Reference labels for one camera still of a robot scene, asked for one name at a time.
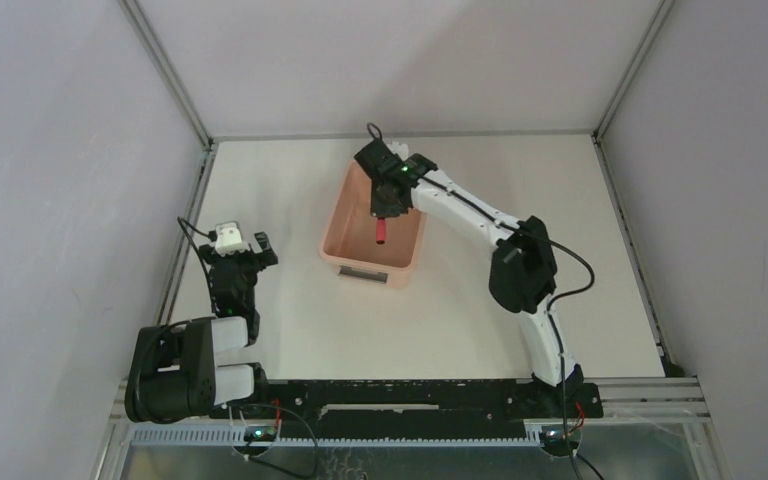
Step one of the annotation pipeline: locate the red handled screwdriver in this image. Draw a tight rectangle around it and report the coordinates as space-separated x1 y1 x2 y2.
375 218 387 245

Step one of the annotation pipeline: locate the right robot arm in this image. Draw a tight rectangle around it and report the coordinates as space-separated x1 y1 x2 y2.
354 138 583 416

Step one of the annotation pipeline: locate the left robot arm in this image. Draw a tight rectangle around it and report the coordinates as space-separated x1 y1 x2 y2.
124 232 278 424

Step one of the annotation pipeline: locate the pink plastic bin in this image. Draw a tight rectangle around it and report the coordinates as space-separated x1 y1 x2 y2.
319 161 426 289

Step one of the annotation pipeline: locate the left controller board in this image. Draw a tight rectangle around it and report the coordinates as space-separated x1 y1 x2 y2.
244 427 277 443

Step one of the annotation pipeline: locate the controller board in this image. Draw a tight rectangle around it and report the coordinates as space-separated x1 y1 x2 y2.
540 425 581 458
244 427 277 443

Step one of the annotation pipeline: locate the right controller board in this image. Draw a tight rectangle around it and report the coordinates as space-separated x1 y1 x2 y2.
540 425 581 458

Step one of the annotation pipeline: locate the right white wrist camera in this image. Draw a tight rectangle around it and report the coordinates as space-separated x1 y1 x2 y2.
386 141 410 160

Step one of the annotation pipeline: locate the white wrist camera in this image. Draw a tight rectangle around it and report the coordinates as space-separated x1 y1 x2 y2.
386 141 410 160
214 221 251 257

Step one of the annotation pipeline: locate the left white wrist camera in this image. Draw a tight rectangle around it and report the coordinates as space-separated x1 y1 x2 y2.
214 221 251 257

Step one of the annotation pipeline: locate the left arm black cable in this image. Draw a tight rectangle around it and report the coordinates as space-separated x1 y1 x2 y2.
176 217 220 313

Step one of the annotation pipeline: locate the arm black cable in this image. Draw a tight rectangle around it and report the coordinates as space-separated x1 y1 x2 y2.
176 217 220 313
365 122 597 480

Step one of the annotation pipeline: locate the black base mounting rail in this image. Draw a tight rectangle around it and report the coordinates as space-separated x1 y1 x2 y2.
251 378 604 441

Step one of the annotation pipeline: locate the white slotted cable duct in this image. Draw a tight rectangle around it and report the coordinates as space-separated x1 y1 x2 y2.
130 423 544 448

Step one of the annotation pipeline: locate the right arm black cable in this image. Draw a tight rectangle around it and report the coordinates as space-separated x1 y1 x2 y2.
365 122 597 480

